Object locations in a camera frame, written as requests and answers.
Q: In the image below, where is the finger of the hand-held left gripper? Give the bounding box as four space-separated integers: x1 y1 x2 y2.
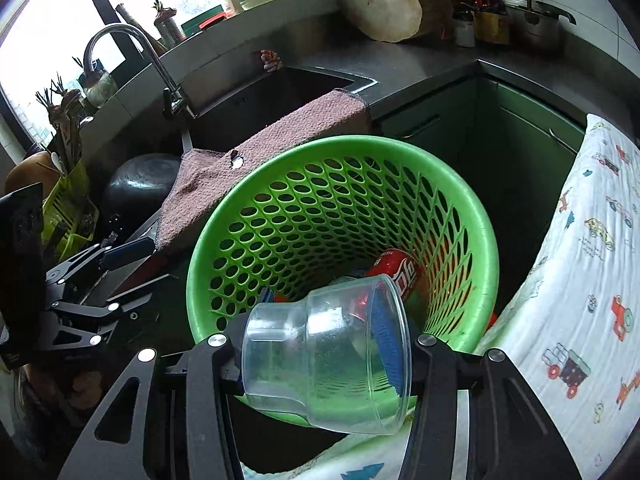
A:
45 236 157 302
47 274 176 332

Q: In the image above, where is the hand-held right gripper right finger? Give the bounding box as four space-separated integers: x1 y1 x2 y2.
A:
372 290 583 480

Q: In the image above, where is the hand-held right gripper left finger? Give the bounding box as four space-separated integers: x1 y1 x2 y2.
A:
57 287 291 480

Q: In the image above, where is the crushed red soda can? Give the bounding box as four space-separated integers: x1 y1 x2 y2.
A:
362 248 423 311

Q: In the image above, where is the small clear plastic cup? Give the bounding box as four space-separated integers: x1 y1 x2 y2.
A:
241 274 413 436

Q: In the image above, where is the green plastic basket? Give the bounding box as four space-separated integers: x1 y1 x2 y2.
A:
186 135 501 426

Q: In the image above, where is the black wok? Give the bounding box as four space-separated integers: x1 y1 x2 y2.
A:
100 154 183 226

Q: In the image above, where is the green utensil holder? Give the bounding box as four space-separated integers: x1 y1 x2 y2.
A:
35 75 97 262

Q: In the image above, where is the printed white tablecloth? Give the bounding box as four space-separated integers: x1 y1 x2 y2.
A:
240 112 640 480

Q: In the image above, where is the glass jar with plant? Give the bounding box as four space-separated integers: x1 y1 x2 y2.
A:
80 57 118 108

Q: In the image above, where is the brown dish cloth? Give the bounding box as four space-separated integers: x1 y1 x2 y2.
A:
155 89 372 256

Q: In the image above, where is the metal kitchen faucet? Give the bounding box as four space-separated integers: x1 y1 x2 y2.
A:
82 24 197 121

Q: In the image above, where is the steel kitchen sink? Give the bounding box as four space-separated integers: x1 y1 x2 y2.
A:
182 66 377 153

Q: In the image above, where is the metal cup with plant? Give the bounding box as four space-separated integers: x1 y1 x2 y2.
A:
152 0 187 46

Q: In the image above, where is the window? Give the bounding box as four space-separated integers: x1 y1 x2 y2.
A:
0 0 296 128

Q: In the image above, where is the green red box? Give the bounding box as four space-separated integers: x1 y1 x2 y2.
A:
180 4 227 36

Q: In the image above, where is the green kitchen cabinet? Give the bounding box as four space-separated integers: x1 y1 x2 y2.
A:
372 74 587 331

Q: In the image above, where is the small white jar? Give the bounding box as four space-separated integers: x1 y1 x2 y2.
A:
454 12 476 48

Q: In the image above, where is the round wooden chopping block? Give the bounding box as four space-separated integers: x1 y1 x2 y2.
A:
332 0 453 43

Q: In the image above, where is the stainless steel pot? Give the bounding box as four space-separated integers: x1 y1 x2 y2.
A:
502 0 577 53

